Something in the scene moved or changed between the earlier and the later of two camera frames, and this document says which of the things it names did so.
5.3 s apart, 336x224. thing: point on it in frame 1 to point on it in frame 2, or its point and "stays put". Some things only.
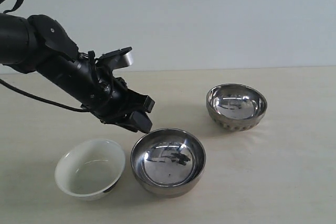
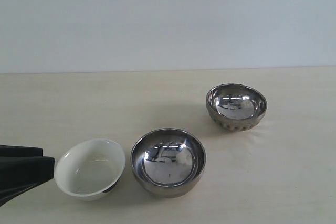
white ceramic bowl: x=89 y=170 stays put
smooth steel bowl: x=168 y=161 stays put
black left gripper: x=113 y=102 to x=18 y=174
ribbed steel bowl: x=235 y=107 stays put
